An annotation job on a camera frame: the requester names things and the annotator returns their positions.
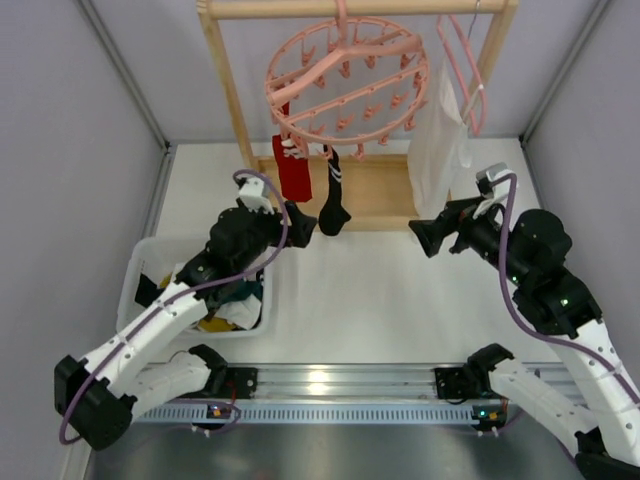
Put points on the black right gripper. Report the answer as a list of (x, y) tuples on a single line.
[(454, 228)]

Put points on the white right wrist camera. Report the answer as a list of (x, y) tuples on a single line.
[(491, 187)]

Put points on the aluminium rail base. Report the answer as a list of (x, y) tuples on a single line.
[(339, 394)]

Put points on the wooden clothes rack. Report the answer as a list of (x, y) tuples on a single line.
[(377, 186)]

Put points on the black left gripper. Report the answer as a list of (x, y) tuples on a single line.
[(288, 220)]

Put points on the dark green sock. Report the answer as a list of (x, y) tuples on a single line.
[(235, 292)]

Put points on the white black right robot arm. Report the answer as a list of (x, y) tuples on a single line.
[(602, 432)]

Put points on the yellow sock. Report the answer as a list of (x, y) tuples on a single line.
[(215, 325)]

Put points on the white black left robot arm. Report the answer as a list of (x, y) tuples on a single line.
[(101, 394)]

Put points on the white plastic basket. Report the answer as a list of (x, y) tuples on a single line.
[(156, 257)]

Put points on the white folded sock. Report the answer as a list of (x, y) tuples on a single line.
[(244, 314)]

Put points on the plain black sock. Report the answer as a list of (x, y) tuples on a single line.
[(146, 292)]

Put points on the pink clothes hanger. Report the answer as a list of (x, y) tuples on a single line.
[(475, 106)]

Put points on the white hanging cloth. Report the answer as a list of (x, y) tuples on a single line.
[(439, 147)]

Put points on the pink round clip hanger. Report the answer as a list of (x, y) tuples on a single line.
[(349, 81)]

